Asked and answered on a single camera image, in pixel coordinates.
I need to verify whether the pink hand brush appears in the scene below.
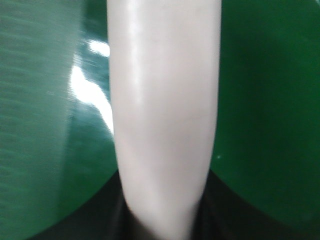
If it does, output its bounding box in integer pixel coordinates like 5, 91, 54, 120
107, 0, 222, 240

